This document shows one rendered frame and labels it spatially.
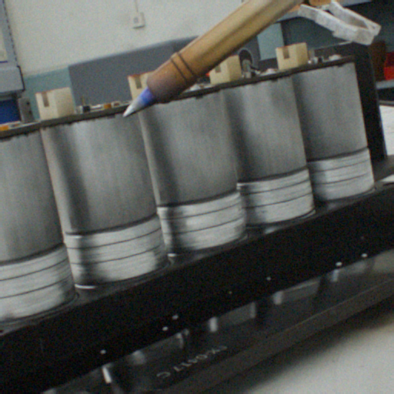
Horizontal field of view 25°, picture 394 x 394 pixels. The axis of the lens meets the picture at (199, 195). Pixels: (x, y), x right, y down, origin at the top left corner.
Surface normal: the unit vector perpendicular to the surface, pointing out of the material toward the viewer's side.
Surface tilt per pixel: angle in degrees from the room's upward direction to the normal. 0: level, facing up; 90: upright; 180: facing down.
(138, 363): 0
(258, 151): 90
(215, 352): 0
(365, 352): 0
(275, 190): 90
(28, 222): 90
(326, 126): 90
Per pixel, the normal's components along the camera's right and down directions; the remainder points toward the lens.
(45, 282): 0.68, -0.03
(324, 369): -0.19, -0.97
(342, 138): 0.31, 0.07
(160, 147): -0.44, 0.21
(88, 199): -0.19, 0.18
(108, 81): -0.68, 0.23
